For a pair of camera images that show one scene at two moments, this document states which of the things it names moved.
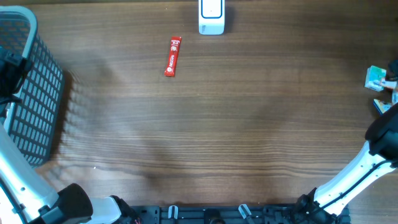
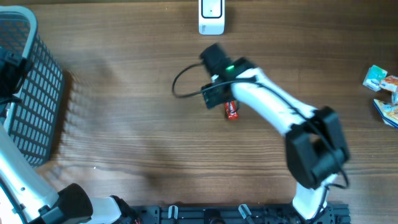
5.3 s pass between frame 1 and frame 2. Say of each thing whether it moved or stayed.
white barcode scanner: stayed
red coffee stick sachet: moved
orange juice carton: moved
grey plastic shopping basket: stayed
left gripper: stayed
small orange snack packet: stayed
